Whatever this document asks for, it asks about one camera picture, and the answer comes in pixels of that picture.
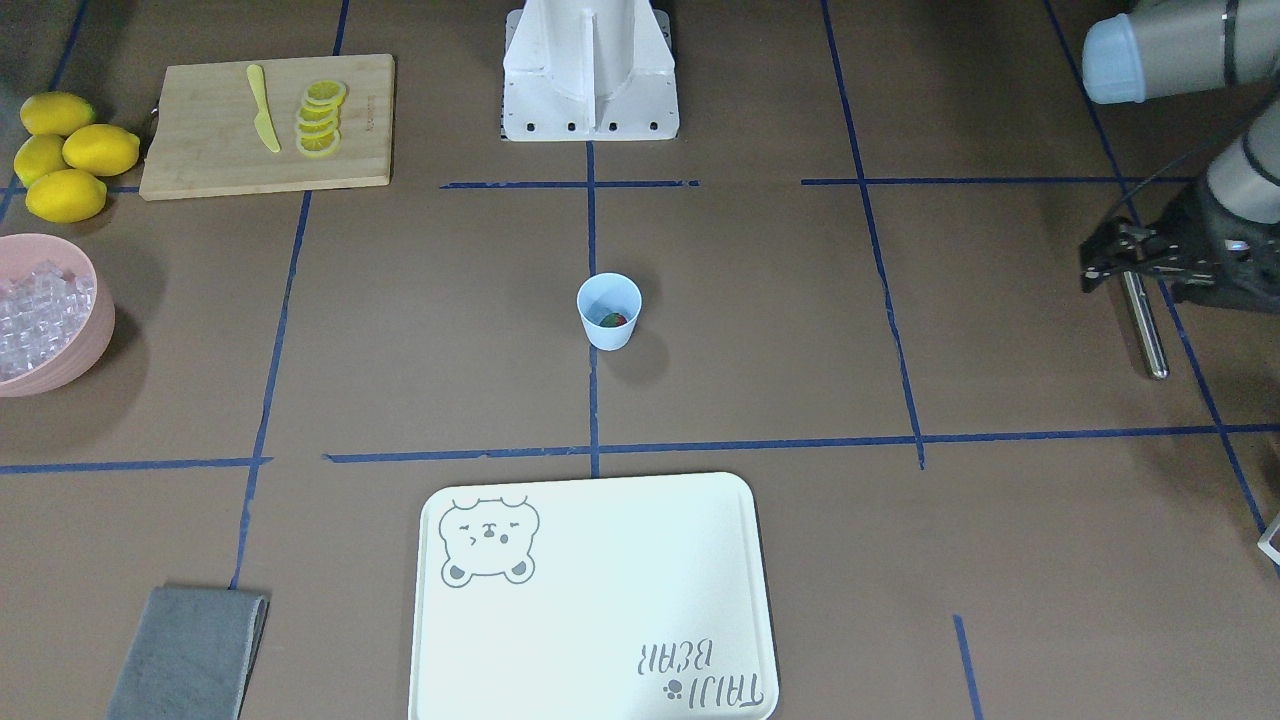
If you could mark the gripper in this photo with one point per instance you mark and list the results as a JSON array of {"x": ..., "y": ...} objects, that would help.
[{"x": 1192, "y": 228}]

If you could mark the steel muddler black handle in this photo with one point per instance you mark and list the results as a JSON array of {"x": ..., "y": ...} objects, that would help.
[{"x": 1149, "y": 342}]

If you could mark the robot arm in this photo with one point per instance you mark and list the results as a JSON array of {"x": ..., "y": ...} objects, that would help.
[{"x": 1167, "y": 48}]

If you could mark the clear cup rack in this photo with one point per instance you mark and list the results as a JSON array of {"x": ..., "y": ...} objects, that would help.
[{"x": 1267, "y": 543}]

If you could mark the light blue cup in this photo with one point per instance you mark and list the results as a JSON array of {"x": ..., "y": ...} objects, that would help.
[{"x": 608, "y": 293}]

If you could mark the pink bowl of ice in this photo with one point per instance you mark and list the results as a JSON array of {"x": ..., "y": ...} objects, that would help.
[{"x": 58, "y": 314}]

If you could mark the cream bear tray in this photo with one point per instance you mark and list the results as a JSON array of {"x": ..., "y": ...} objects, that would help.
[{"x": 613, "y": 598}]

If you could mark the lemon slices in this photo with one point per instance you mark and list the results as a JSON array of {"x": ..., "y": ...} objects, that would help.
[{"x": 317, "y": 121}]

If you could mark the yellow plastic knife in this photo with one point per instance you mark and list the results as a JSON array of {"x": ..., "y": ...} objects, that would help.
[{"x": 262, "y": 122}]

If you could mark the wooden cutting board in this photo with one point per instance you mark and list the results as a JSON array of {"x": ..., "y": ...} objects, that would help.
[{"x": 218, "y": 136}]

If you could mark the grey folded cloth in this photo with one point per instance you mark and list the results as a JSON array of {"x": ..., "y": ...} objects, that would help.
[{"x": 192, "y": 655}]

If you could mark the yellow lemon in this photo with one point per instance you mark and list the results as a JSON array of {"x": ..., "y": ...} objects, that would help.
[
  {"x": 56, "y": 113},
  {"x": 38, "y": 157},
  {"x": 67, "y": 196},
  {"x": 102, "y": 150}
]

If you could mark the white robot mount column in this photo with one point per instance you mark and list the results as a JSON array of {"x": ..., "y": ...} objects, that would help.
[{"x": 579, "y": 71}]

